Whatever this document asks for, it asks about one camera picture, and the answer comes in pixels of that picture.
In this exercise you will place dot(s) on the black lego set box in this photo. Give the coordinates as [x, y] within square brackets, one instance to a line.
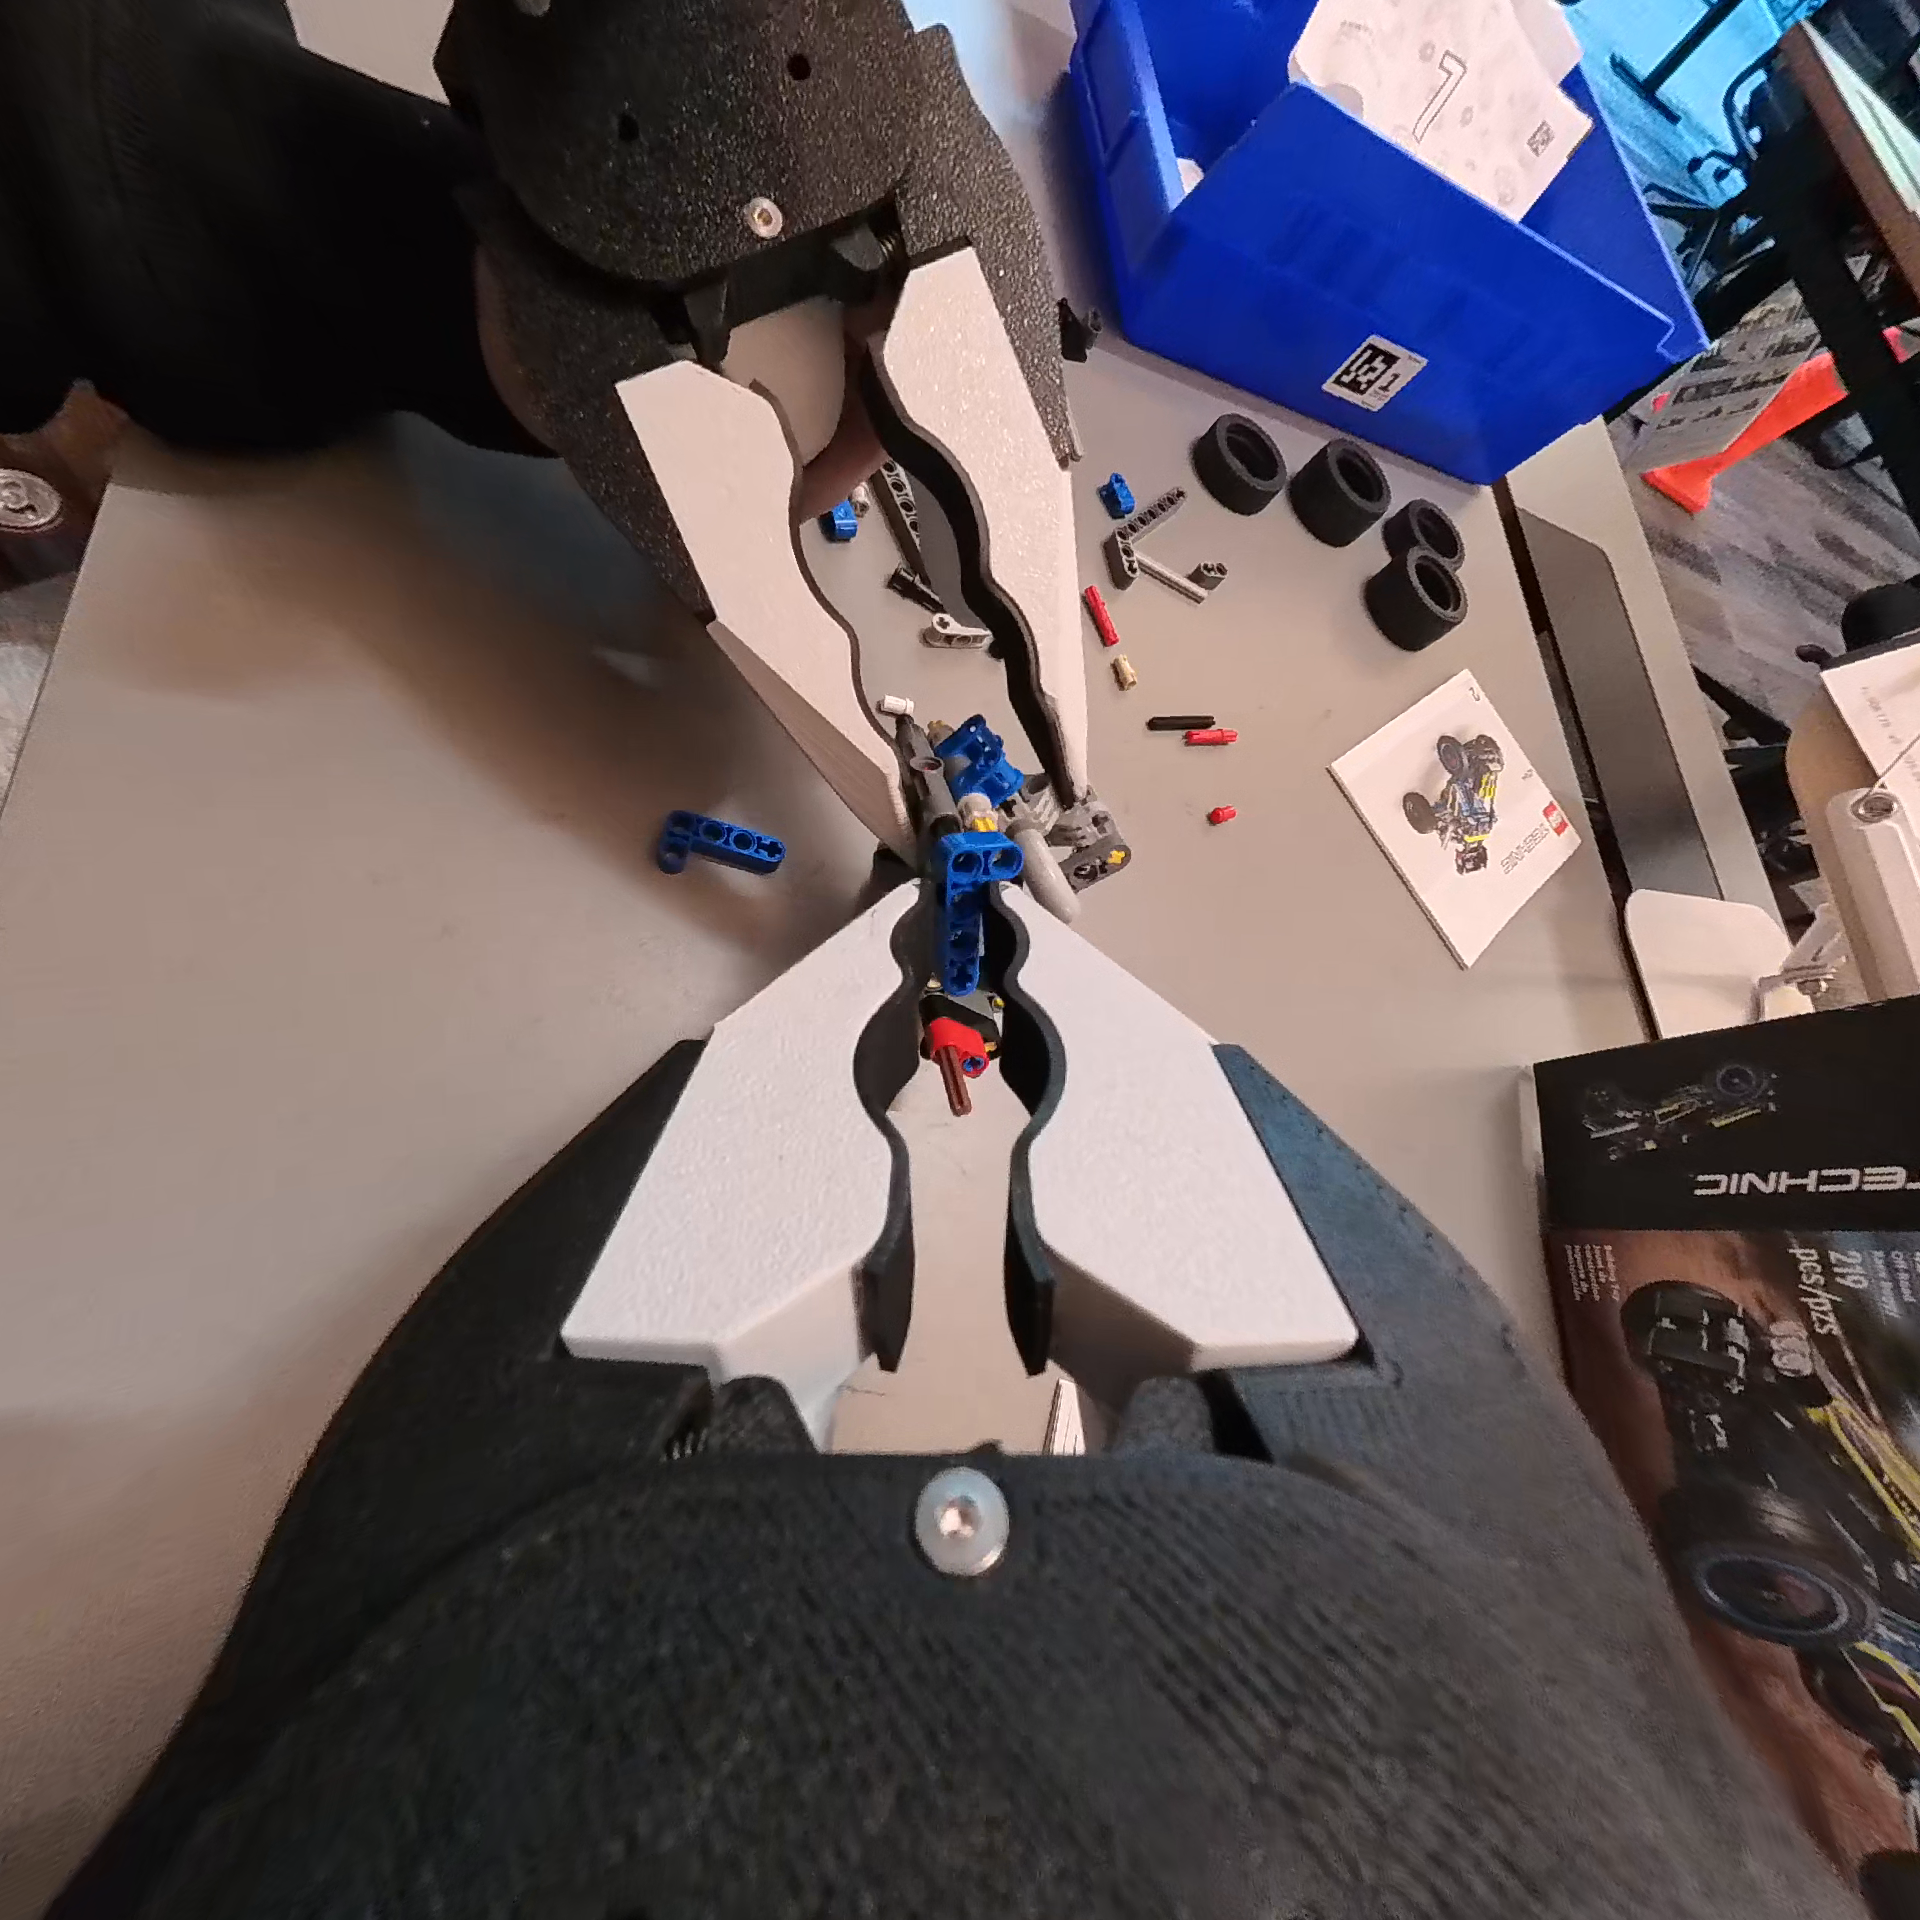
[1770, 1348]

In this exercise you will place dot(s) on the white document stand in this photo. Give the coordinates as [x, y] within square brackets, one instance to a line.
[1874, 884]

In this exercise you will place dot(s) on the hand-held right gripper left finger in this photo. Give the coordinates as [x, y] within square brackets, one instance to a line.
[705, 1200]

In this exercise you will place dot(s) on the black perforated lego beam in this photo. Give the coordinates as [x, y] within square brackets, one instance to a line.
[900, 499]

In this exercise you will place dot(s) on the blue and grey lego assembly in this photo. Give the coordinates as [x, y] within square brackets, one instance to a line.
[966, 861]

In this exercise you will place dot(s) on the person's left forearm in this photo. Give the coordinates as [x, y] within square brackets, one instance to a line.
[181, 194]

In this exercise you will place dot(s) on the black lego pin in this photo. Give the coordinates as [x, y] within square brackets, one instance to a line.
[912, 580]

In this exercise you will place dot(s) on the light grey lego beam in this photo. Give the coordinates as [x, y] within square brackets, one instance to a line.
[1178, 578]

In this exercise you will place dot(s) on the printed instruction sheet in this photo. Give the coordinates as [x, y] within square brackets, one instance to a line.
[1874, 721]

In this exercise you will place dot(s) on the dark grey angled lego beam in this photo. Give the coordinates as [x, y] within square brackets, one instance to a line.
[1123, 547]

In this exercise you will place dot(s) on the large blue plastic bin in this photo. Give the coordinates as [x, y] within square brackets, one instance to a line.
[1381, 269]

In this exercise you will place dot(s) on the light grey lego connector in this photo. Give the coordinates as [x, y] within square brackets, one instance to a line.
[956, 628]

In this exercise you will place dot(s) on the small closed instruction booklet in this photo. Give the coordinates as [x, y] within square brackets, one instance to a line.
[1453, 825]

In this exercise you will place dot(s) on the blue angled lego beam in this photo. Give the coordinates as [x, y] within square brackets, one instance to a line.
[721, 838]

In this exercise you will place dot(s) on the orange plastic object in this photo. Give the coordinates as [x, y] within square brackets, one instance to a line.
[1739, 434]

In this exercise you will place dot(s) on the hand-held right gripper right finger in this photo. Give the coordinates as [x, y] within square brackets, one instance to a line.
[1185, 1200]

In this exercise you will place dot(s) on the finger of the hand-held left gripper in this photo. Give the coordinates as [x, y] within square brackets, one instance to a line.
[1004, 450]
[733, 510]

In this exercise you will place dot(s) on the black rubber lego tire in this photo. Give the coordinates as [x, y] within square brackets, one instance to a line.
[1340, 491]
[1428, 529]
[1413, 600]
[1237, 465]

